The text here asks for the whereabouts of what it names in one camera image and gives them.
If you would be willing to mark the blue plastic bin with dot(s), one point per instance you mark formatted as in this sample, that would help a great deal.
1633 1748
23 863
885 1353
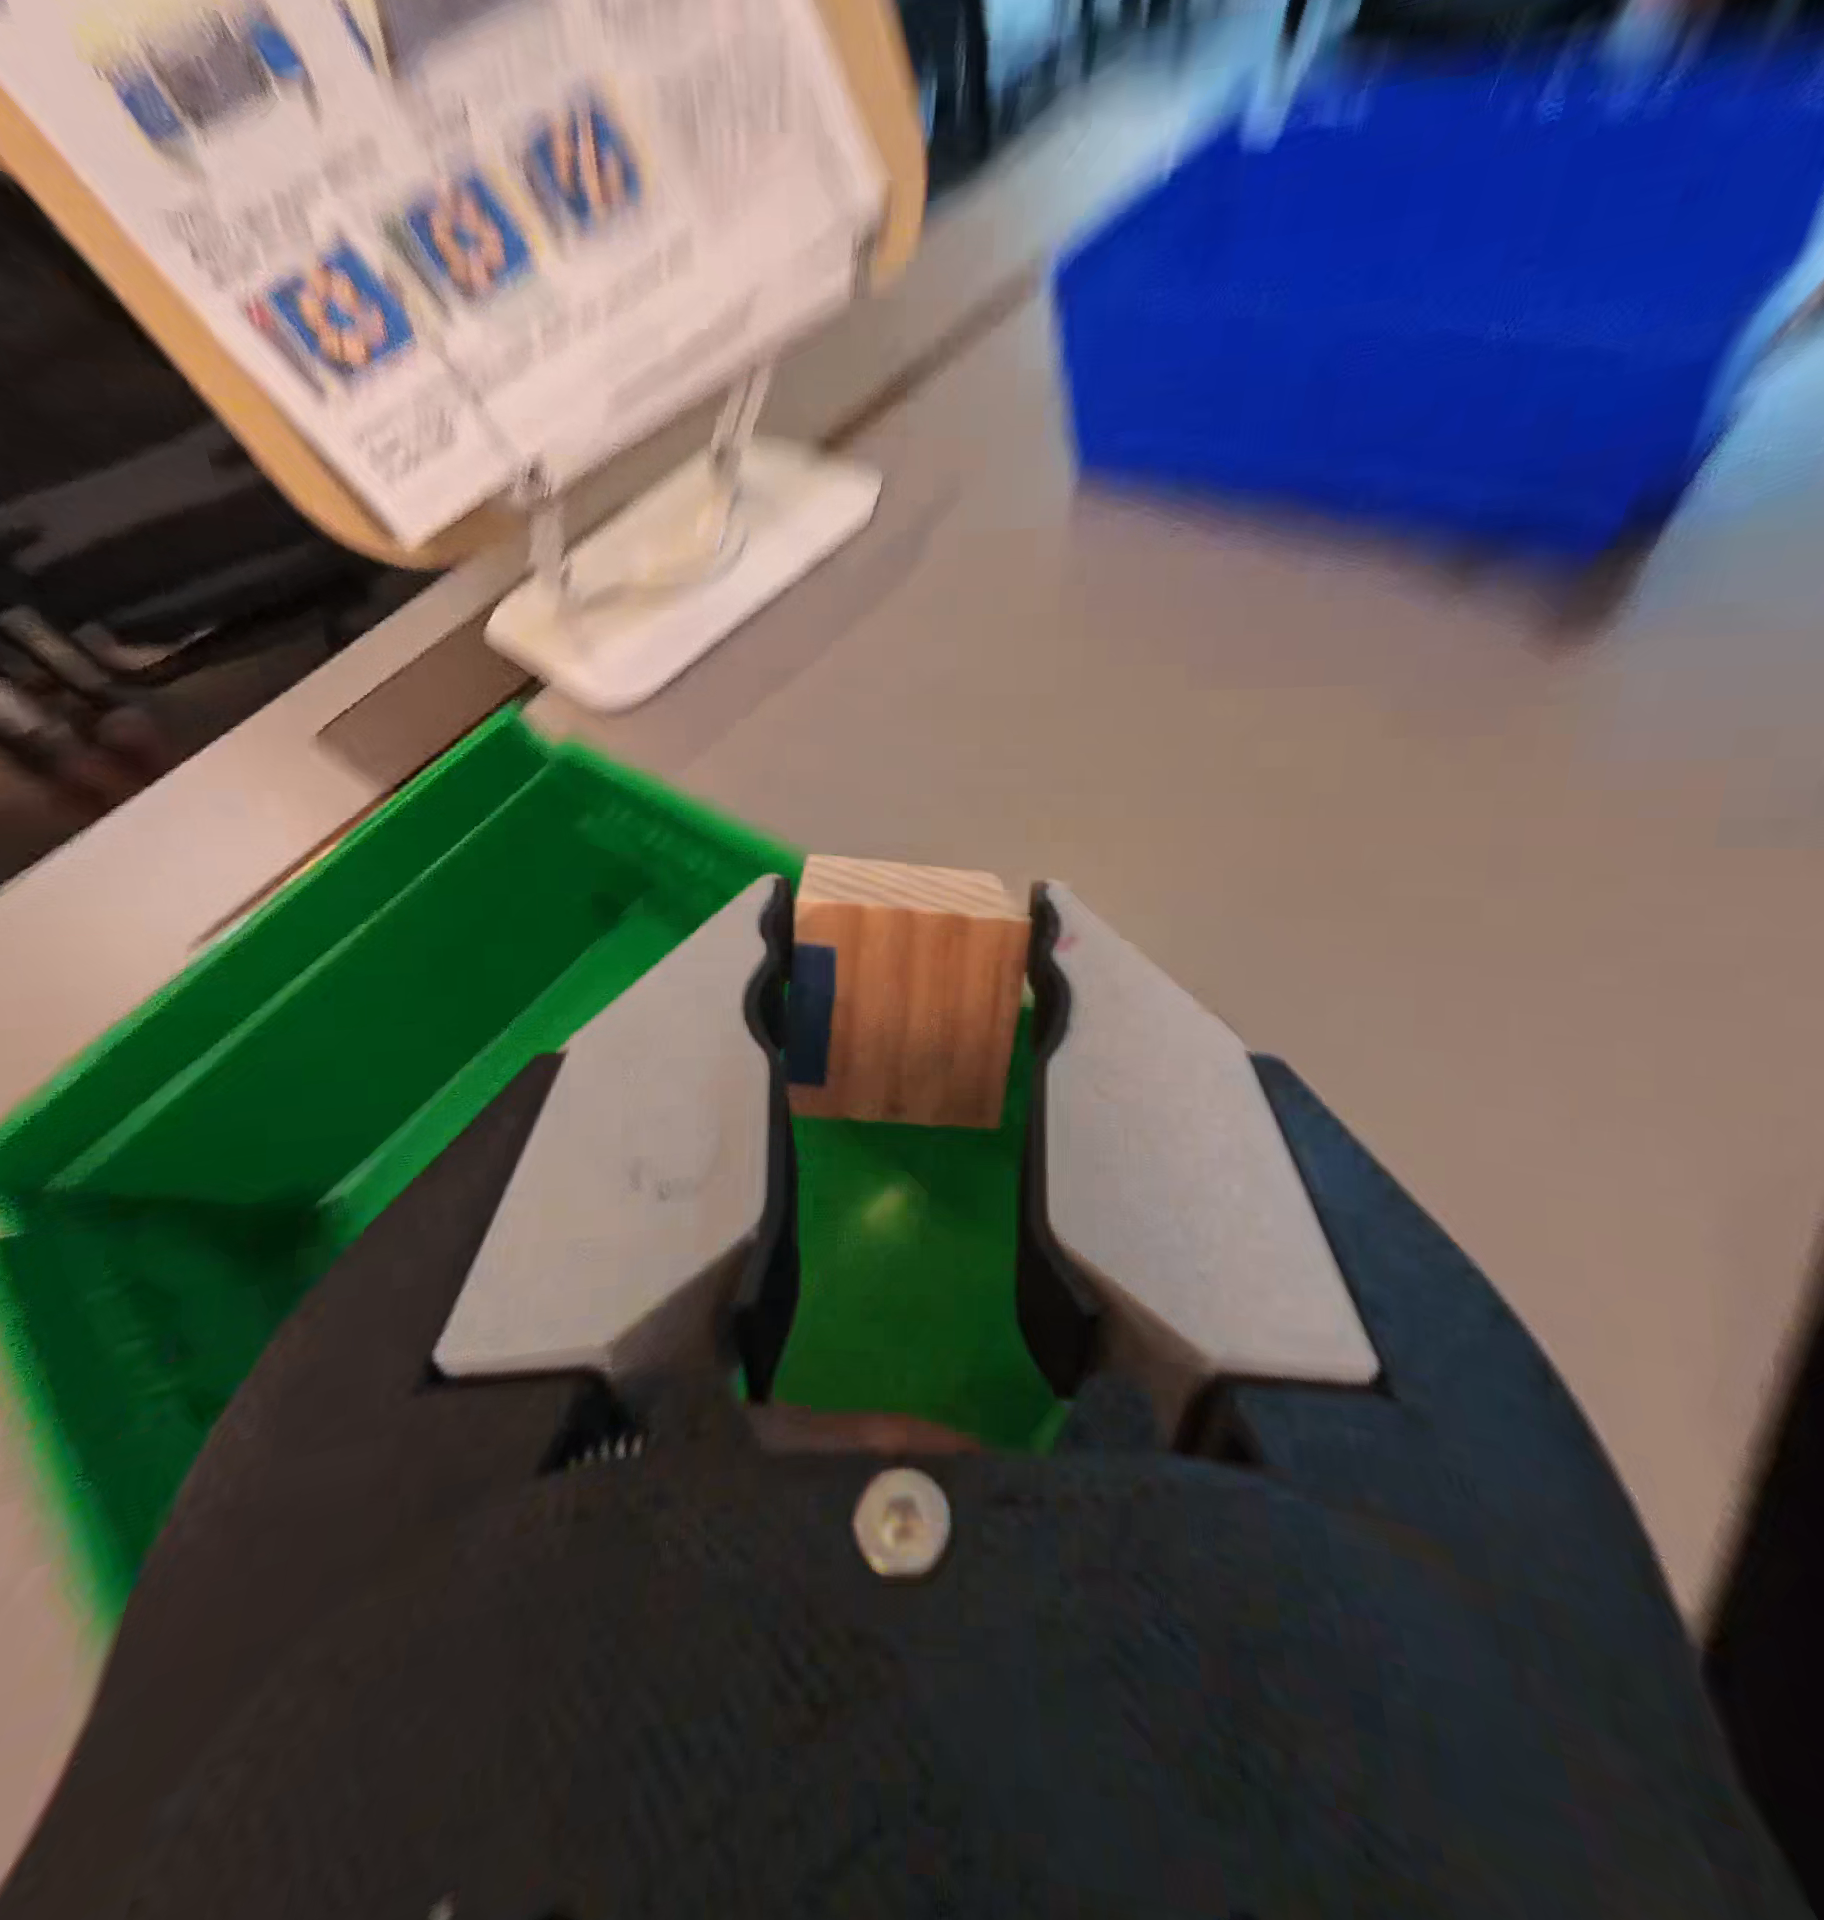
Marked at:
1421 300

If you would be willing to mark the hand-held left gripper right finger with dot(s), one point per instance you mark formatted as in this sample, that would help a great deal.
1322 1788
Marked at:
1182 1186

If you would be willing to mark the dark furniture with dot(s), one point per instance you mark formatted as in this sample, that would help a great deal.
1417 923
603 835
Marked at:
86 496

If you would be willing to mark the instruction sheet on stand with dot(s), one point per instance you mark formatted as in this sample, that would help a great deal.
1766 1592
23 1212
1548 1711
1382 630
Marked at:
686 578

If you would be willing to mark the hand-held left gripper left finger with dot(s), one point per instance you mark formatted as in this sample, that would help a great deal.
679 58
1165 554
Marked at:
626 1186

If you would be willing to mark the green plastic tray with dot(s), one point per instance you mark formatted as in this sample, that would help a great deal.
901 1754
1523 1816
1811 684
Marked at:
327 1050

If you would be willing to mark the wooden cube with blue mark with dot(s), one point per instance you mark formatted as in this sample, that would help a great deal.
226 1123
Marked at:
926 998

